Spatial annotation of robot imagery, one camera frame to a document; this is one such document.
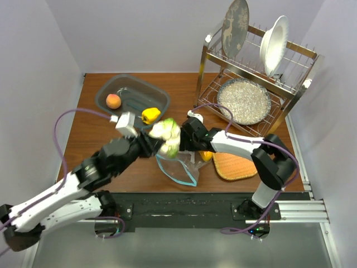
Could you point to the clear glass container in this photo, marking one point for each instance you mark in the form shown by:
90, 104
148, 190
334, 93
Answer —
136, 95

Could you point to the white fake cauliflower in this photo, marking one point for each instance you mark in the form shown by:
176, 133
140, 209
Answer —
168, 131

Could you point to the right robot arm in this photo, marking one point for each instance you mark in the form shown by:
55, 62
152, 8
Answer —
273, 161

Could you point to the woven bamboo tray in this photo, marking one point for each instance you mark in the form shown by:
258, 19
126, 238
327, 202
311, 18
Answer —
230, 167

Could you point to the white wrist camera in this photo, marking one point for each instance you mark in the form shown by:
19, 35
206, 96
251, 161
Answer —
190, 113
125, 125

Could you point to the clear zip top bag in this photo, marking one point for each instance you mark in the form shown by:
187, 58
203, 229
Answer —
184, 169

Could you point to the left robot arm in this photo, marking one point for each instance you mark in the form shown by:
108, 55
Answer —
74, 198

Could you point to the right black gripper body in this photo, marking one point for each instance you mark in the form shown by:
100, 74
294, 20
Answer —
196, 147

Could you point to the speckled blue rimmed plate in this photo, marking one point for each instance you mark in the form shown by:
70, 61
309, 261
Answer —
245, 101

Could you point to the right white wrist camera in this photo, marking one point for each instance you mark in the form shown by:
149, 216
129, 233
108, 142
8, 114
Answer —
190, 113

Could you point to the fake brown egg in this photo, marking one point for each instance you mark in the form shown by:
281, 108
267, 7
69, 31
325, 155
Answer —
113, 101

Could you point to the aluminium frame rail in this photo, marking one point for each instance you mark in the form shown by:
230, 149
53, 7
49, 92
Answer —
301, 238

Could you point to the orange fake fruit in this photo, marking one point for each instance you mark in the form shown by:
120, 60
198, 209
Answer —
206, 155

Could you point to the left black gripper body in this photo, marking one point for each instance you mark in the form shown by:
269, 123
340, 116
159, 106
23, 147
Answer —
134, 152

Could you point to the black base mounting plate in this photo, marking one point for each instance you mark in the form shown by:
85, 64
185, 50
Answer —
183, 210

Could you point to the white bowl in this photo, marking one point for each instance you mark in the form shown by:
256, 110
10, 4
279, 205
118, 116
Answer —
273, 45

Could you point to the metal dish rack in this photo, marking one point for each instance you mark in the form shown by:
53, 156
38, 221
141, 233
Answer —
290, 81

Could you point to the yellow fake bell pepper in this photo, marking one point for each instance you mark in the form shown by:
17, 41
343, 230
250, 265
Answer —
150, 115

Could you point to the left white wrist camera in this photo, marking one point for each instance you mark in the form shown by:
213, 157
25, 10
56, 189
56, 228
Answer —
125, 125

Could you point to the grey reindeer plate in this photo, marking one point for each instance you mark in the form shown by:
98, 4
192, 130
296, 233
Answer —
235, 28

